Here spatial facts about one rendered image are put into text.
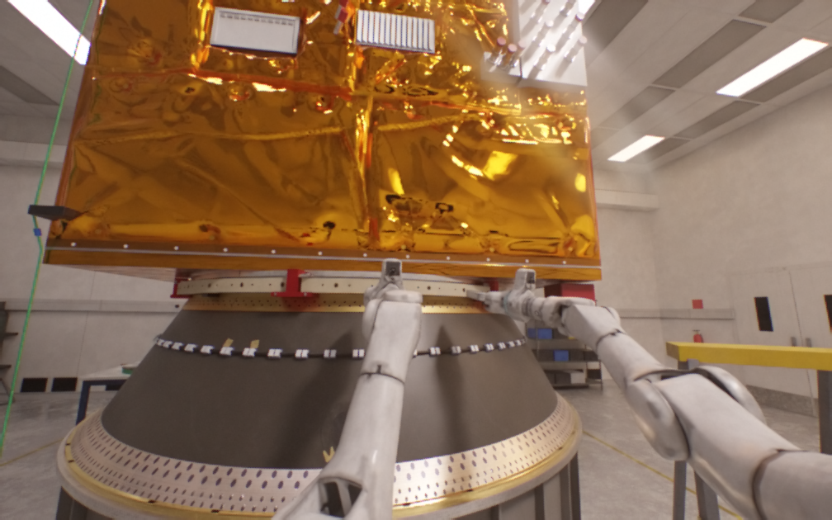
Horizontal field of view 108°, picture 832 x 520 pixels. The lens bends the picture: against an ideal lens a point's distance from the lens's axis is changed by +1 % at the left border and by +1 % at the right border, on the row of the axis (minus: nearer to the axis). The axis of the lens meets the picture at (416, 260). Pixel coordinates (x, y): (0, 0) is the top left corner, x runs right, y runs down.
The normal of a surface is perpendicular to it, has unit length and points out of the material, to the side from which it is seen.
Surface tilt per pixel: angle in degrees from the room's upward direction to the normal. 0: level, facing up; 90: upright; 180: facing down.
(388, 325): 60
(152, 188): 95
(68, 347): 90
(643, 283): 90
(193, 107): 79
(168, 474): 43
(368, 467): 39
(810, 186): 90
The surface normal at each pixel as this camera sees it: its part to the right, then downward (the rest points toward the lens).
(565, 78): 0.14, -0.16
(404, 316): -0.07, -0.61
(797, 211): -0.99, -0.04
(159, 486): -0.15, -0.83
